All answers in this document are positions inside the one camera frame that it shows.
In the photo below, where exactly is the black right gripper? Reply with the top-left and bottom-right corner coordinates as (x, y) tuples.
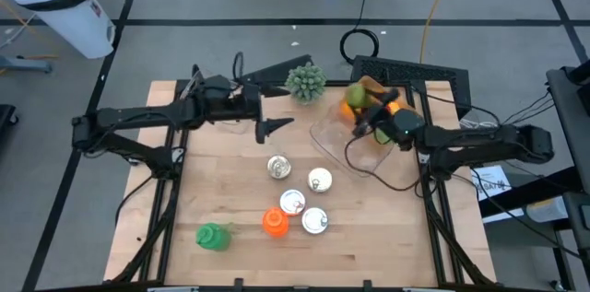
(351, 88), (402, 139)

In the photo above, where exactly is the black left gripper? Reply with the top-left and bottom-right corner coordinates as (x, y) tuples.
(197, 83), (296, 146)

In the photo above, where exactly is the green pear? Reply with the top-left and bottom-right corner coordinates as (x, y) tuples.
(345, 82), (371, 110)

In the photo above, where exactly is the orange fruit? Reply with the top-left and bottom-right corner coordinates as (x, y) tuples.
(339, 100), (357, 123)

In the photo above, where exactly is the gold-top tin can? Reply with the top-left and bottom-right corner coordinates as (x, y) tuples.
(266, 154), (292, 181)

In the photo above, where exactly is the green-label tin can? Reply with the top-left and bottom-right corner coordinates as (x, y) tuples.
(301, 206), (329, 236)
(278, 188), (307, 216)

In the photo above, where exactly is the orange squeeze bottle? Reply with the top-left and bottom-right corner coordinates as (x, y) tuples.
(262, 206), (290, 239)

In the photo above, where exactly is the green squeeze bottle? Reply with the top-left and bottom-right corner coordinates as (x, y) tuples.
(195, 221), (234, 252)

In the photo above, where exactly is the black wedge panel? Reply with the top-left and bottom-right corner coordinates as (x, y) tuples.
(242, 53), (315, 85)

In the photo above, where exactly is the green succulent plant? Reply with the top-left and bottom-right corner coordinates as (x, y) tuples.
(284, 62), (328, 105)

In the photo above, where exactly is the blue red label tin can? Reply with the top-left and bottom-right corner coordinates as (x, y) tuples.
(307, 167), (333, 193)

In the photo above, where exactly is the white paper sheet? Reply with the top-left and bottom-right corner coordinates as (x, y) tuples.
(469, 165), (513, 202)

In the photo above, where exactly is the translucent plastic container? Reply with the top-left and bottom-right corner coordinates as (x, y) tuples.
(525, 197), (569, 224)

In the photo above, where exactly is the white trash bin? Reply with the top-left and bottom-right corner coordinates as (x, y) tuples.
(7, 0), (116, 60)

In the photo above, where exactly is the grey stand foot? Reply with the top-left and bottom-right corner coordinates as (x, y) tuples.
(0, 54), (53, 75)

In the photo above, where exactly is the black caster base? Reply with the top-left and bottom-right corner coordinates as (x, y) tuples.
(0, 103), (19, 127)

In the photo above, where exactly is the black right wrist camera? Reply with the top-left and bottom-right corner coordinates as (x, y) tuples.
(389, 108), (427, 151)

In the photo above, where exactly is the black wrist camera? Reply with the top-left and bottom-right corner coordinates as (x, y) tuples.
(389, 108), (427, 151)
(201, 75), (235, 108)

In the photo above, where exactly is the black table frame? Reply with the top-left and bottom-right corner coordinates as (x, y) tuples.
(110, 78), (498, 285)

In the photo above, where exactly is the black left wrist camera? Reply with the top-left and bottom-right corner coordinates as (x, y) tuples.
(201, 75), (235, 108)

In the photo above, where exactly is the yellow cable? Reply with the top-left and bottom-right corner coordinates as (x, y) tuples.
(418, 0), (455, 64)

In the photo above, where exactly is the black hanging cable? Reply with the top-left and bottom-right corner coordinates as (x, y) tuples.
(338, 0), (381, 66)

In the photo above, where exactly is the white cable bundle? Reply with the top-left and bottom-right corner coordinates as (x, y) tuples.
(458, 116), (497, 135)

